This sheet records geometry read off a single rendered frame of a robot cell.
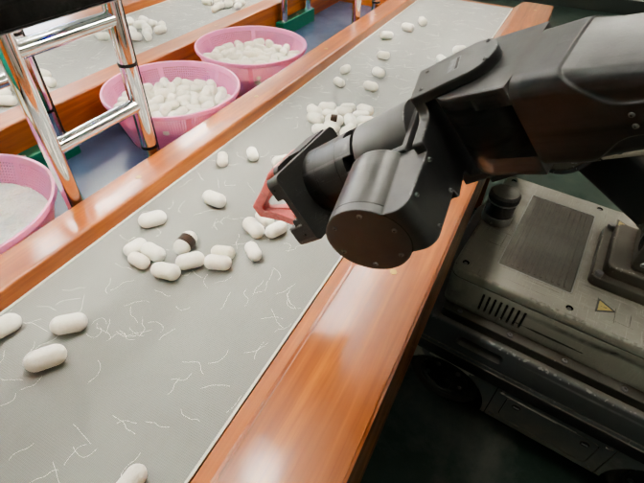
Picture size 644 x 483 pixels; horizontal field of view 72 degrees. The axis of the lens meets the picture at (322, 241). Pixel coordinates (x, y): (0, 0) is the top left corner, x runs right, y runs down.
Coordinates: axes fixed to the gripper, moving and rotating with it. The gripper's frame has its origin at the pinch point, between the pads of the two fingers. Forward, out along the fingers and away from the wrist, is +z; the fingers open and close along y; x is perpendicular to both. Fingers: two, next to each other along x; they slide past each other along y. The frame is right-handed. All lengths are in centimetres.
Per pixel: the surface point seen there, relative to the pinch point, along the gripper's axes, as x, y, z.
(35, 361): -0.8, 20.4, 17.2
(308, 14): -23, -109, 50
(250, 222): 3.1, -7.0, 11.8
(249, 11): -31, -83, 50
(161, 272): 0.7, 5.4, 15.5
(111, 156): -16, -19, 48
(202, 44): -28, -58, 48
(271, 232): 5.6, -7.2, 9.7
